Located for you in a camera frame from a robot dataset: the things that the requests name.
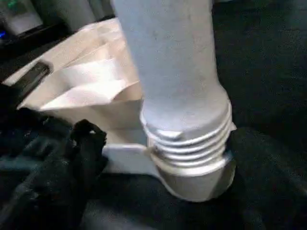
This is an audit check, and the white plastic table top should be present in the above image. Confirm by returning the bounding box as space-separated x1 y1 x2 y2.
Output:
2 18 238 202

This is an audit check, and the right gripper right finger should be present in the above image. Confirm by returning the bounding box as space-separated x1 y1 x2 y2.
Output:
227 126 307 230

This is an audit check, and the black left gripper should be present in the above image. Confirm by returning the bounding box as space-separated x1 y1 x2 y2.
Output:
0 61 72 156

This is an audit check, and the grey device with lights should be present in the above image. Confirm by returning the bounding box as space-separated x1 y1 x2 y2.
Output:
0 0 44 38

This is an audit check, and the white plastic table leg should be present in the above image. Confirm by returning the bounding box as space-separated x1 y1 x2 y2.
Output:
112 0 236 170

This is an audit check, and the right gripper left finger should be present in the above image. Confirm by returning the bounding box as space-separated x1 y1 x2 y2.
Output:
0 119 108 230

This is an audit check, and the grey curtain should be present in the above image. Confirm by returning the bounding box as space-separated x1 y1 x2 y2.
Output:
42 0 117 26

